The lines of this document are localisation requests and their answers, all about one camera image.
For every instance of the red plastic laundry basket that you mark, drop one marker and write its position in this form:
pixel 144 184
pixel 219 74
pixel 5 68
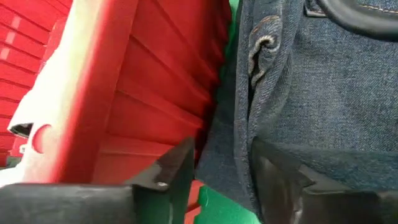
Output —
pixel 155 93

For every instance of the dark blue jeans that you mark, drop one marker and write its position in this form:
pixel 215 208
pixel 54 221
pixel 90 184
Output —
pixel 326 93

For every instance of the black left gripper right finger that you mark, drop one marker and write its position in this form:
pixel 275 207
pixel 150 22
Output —
pixel 295 199

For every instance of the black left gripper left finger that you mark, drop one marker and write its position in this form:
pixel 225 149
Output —
pixel 77 203

